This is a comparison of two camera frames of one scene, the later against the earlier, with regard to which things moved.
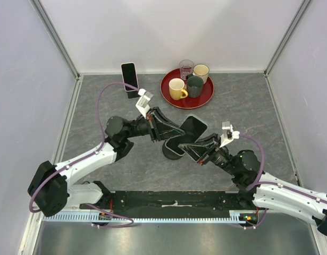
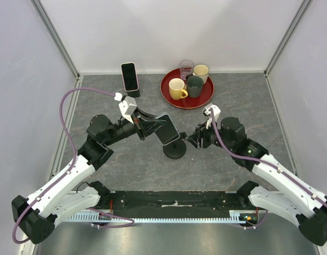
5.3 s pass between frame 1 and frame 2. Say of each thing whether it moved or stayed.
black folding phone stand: stayed
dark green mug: stayed
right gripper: moved
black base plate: stayed
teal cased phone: moved
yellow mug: stayed
